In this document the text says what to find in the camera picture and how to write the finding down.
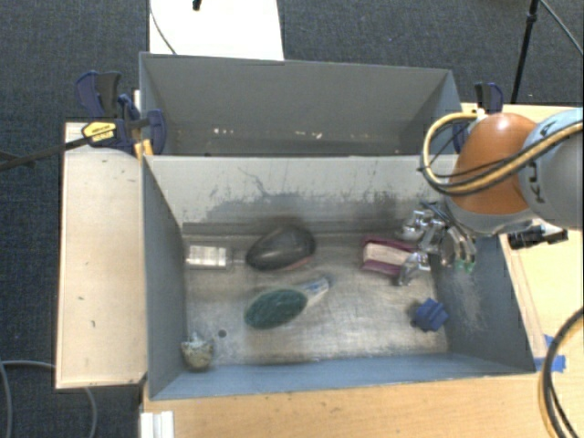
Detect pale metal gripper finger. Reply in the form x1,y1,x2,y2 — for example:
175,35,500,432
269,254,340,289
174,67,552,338
394,210,434,243
394,250,433,287

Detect black cylinder on white bracket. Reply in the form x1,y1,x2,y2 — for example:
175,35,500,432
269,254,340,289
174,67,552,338
507,224,570,251

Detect maroon and white box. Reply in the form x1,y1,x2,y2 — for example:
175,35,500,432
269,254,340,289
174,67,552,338
360,236,415,276

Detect grey metal bin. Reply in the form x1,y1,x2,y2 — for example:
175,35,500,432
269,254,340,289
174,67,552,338
138,51,537,402

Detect pale wood board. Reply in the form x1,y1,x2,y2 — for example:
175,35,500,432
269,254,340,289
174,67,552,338
55,120,148,390

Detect green brush with clear handle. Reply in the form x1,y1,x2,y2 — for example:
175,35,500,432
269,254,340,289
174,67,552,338
243,276,334,330

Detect blue toy block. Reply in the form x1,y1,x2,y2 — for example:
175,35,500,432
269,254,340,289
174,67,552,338
410,297,451,333

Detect dark grey oval object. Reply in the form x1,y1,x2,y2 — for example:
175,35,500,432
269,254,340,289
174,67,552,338
245,224,318,273

